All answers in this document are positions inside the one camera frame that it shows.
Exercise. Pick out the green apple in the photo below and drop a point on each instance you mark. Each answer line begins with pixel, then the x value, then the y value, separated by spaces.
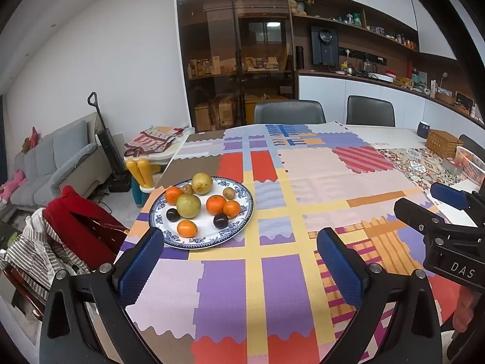
pixel 188 205

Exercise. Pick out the brown kiwi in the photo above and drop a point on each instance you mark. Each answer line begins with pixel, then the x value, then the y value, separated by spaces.
pixel 228 193
pixel 186 189

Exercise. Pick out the pink plush toy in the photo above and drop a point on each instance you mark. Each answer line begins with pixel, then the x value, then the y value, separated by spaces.
pixel 13 184

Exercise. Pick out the glass door display cabinet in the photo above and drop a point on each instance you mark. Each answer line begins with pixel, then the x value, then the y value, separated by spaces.
pixel 231 45

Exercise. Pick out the red plush toy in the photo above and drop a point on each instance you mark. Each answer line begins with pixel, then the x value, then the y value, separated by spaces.
pixel 31 140

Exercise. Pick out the white plastic basket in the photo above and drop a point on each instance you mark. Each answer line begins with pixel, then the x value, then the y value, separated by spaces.
pixel 471 165

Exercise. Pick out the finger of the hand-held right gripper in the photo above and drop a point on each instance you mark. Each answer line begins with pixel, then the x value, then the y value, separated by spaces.
pixel 416 214
pixel 449 196

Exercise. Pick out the black thermos bottle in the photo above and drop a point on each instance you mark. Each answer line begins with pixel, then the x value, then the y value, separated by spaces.
pixel 299 57

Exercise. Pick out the small grey metal box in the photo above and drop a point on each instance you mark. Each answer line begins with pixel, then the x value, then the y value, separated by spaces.
pixel 451 165

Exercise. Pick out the white plate with blue rim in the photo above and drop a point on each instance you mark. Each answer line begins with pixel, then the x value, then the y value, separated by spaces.
pixel 204 228

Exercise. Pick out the dark red wooden chair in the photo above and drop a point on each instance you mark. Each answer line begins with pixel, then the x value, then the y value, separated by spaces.
pixel 26 292

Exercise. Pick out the red garment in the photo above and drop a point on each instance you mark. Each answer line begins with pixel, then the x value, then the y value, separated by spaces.
pixel 75 216

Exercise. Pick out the yellow children's chair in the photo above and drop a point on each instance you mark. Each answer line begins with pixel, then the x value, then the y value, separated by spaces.
pixel 138 174

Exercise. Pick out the small orange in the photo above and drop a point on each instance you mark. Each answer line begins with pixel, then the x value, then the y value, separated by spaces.
pixel 232 209
pixel 186 228

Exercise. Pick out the white children's table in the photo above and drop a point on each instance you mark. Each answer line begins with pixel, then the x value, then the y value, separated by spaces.
pixel 159 158

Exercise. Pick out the person's right hand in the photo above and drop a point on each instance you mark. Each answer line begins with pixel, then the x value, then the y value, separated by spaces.
pixel 466 311

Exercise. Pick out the wooden wall shelf unit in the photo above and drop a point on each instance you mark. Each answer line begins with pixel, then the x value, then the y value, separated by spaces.
pixel 382 41

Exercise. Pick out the colourful patchwork tablecloth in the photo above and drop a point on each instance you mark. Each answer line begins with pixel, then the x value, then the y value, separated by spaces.
pixel 280 280

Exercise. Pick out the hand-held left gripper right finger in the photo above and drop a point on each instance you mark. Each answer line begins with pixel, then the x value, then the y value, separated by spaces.
pixel 341 269

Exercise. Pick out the grey sofa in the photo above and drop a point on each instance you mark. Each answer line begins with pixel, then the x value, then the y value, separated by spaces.
pixel 53 159

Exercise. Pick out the black water dispenser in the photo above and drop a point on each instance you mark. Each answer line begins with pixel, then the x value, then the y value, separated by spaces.
pixel 324 47

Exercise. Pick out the folded striped cloth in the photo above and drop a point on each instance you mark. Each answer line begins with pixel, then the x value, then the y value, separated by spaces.
pixel 151 140

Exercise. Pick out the black upright vacuum cleaner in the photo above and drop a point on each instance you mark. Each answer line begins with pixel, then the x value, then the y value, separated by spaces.
pixel 108 144

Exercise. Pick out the grey striped cloth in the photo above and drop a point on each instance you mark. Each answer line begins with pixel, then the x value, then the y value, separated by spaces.
pixel 34 246

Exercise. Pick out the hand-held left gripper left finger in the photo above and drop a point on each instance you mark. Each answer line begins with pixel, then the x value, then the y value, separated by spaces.
pixel 140 265

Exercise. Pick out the dark grey dining chair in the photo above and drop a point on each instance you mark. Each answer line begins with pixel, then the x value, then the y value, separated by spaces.
pixel 473 143
pixel 370 110
pixel 290 112

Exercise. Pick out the wicker basket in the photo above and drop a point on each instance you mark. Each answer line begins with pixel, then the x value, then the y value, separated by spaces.
pixel 444 143

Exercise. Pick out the yellow pear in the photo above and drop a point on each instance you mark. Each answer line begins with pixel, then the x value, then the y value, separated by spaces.
pixel 201 184

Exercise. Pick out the dark blue cup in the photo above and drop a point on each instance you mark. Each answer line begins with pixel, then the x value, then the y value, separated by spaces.
pixel 424 129

